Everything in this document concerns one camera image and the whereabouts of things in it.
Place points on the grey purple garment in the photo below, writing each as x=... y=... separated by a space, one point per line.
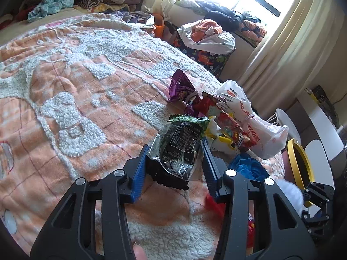
x=130 y=16

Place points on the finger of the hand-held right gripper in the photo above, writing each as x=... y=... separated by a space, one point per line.
x=320 y=222
x=320 y=192

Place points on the orange patterned garment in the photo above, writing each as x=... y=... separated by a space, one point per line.
x=252 y=31

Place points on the white chair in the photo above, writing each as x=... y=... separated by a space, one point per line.
x=320 y=157

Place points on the dark padded jacket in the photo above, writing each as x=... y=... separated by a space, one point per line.
x=222 y=16

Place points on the person's left hand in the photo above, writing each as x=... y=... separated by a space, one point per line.
x=141 y=253

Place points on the yellow white wrapper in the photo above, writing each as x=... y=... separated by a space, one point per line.
x=225 y=142

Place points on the white printed plastic bag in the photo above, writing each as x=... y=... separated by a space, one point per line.
x=254 y=124

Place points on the orange towel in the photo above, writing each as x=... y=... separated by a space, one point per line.
x=200 y=29

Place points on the orange bag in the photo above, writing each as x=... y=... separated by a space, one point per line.
x=160 y=23

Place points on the light blue garment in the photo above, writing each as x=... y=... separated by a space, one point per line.
x=54 y=4

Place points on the orange white fleece blanket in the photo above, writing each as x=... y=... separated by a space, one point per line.
x=81 y=86

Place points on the black yellow device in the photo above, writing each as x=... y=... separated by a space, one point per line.
x=322 y=97

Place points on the purple foil wrapper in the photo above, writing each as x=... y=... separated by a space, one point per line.
x=181 y=86

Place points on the beige bed sheet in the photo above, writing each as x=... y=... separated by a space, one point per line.
x=54 y=19

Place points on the black clear snack packet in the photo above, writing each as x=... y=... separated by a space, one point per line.
x=176 y=146

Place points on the wide cream curtain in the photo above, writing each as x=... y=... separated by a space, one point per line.
x=292 y=46

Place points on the red yellow snack packet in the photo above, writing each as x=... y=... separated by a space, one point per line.
x=233 y=127

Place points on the white plastic laundry bag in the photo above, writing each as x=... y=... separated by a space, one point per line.
x=217 y=42

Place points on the colourful bedding on sill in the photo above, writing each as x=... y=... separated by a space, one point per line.
x=187 y=2

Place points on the crumpled blue plastic bag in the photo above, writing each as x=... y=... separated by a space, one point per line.
x=249 y=168

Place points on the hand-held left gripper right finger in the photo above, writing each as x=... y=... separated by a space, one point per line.
x=210 y=168

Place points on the dark floral storage bag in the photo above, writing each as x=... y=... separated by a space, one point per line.
x=208 y=59

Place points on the red tube snack packet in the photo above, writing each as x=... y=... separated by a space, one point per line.
x=214 y=207

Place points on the white stool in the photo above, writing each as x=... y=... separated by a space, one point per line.
x=287 y=122

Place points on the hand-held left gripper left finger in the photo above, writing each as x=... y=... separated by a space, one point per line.
x=139 y=173

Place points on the white desk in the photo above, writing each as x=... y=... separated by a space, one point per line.
x=322 y=122

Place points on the yellow rimmed trash bin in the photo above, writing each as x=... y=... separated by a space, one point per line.
x=301 y=168

